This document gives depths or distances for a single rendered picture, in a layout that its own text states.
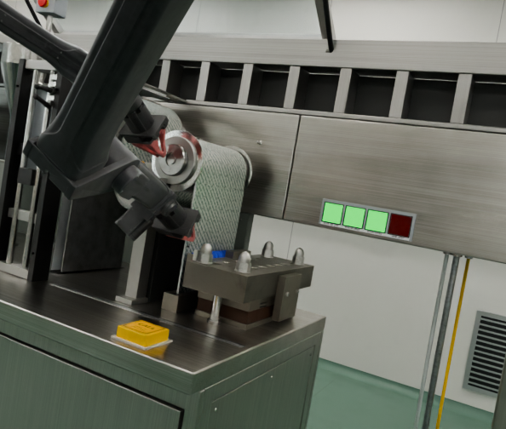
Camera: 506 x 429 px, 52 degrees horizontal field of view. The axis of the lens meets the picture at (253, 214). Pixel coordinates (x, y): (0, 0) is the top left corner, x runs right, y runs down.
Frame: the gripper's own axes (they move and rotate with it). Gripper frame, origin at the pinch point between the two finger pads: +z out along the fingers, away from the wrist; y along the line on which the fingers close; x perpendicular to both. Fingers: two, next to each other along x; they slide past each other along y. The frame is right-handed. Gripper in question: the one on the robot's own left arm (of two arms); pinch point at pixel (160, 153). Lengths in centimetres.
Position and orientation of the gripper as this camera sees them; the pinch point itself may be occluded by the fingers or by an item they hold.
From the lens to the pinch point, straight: 124.5
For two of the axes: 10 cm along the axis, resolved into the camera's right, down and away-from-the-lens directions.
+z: 3.1, 6.1, 7.3
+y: 8.7, 1.2, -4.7
